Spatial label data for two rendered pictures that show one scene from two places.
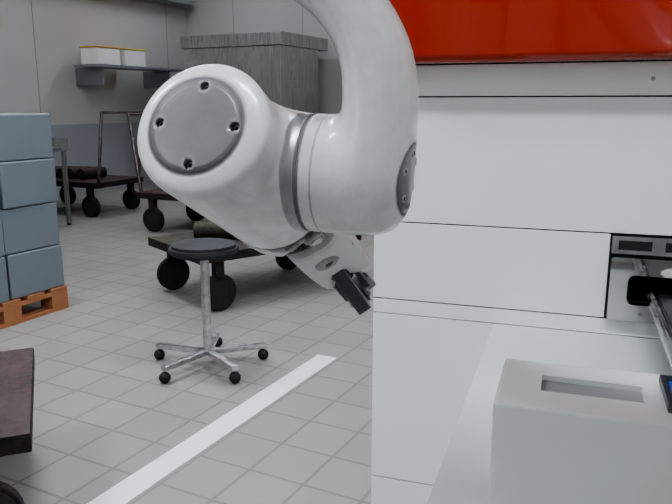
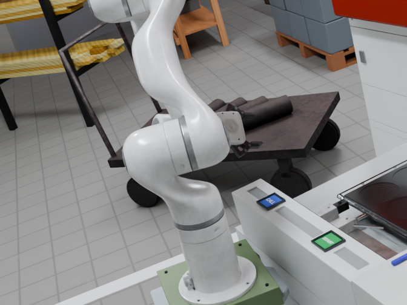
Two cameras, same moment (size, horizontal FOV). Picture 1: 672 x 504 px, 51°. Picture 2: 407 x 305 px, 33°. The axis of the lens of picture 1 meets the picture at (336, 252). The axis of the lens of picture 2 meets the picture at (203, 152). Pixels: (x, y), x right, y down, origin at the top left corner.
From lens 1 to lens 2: 1.65 m
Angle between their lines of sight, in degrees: 52
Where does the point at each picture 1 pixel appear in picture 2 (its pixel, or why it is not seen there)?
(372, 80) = not seen: hidden behind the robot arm
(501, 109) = (390, 39)
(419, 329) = (386, 137)
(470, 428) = (309, 193)
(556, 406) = (240, 196)
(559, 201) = not seen: outside the picture
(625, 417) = (246, 202)
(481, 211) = (393, 86)
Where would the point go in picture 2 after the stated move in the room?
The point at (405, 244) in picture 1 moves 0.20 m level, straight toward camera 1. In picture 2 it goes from (373, 96) to (330, 123)
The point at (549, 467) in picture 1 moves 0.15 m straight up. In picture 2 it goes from (241, 210) to (226, 161)
